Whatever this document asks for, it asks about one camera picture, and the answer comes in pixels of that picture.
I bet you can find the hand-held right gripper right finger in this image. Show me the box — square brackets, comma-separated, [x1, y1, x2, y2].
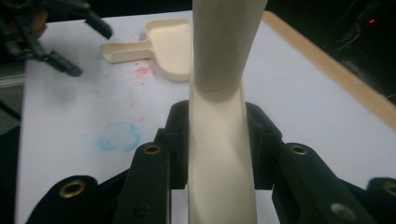
[246, 102, 285, 190]

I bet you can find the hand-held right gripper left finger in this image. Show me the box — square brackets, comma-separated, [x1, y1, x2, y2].
[155, 100, 191, 190]

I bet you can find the cream brush with red tip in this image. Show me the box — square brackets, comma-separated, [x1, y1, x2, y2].
[187, 0, 269, 224]

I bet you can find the cream plastic dustpan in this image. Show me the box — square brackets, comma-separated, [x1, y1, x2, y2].
[100, 18, 191, 83]

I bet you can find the wooden table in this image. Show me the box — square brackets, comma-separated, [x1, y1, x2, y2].
[262, 10, 396, 130]

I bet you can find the aluminium floor rail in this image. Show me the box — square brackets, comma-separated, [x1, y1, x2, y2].
[0, 72, 26, 89]

